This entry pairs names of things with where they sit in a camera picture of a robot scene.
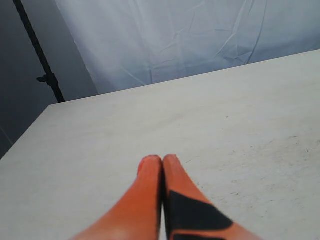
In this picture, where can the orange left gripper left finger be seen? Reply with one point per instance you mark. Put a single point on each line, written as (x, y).
(137, 215)

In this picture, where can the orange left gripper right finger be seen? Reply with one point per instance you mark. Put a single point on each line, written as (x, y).
(189, 215)

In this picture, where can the black backdrop stand pole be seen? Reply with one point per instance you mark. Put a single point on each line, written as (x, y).
(49, 77)

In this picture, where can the blue-grey backdrop cloth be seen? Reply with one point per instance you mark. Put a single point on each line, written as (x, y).
(131, 43)

